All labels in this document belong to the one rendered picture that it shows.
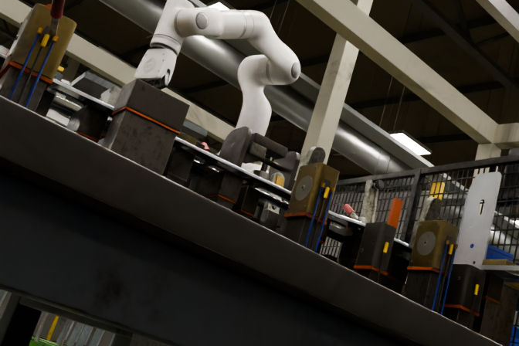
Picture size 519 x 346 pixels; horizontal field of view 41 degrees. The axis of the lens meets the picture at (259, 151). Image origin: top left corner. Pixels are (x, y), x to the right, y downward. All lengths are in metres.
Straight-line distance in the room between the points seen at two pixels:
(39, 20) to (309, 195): 0.65
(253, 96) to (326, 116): 8.12
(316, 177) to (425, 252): 0.35
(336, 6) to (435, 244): 3.90
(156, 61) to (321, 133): 8.42
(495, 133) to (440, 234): 5.26
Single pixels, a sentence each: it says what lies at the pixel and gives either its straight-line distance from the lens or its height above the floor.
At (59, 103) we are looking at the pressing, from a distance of 1.55.
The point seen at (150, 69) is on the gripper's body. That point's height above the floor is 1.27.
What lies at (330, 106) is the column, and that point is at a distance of 10.44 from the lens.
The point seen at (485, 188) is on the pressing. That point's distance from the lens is 2.14.
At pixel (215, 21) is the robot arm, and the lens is 1.96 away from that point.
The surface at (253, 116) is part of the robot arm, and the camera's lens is 2.22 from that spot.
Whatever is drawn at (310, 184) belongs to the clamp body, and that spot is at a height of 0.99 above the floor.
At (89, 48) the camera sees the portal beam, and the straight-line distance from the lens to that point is 8.00.
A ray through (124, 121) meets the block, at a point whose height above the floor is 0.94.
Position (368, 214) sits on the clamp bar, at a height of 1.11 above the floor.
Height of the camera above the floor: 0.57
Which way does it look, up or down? 18 degrees up
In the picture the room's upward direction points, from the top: 18 degrees clockwise
